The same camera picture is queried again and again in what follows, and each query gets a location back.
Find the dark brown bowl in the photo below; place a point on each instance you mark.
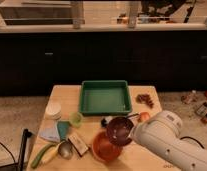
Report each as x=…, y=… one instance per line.
x=118, y=130

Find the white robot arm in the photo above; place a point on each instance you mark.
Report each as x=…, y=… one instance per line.
x=159, y=134

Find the green plastic tray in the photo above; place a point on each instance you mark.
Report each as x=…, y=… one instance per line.
x=104, y=97

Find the small green cup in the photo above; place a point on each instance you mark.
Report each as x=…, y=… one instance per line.
x=75, y=119

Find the brown dried fruit cluster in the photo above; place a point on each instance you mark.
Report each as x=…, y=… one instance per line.
x=146, y=99

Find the red apple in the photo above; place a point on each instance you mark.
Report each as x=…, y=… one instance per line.
x=143, y=116

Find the teal cloth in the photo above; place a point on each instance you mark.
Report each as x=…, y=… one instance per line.
x=63, y=128

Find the orange bowl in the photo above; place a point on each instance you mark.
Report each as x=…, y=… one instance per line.
x=103, y=150

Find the brown wooden block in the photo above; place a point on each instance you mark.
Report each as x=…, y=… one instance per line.
x=78, y=144

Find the light blue cloth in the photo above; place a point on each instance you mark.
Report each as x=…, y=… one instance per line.
x=50, y=134

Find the metal measuring cup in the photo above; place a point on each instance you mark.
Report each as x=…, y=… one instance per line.
x=65, y=150

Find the yellow banana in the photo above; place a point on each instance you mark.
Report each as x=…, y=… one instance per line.
x=50, y=154

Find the green cucumber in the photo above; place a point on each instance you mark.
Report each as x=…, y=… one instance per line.
x=37, y=159

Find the black handled brush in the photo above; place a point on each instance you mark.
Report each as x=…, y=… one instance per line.
x=105, y=121

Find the black stand post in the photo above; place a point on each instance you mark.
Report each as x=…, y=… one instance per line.
x=25, y=136

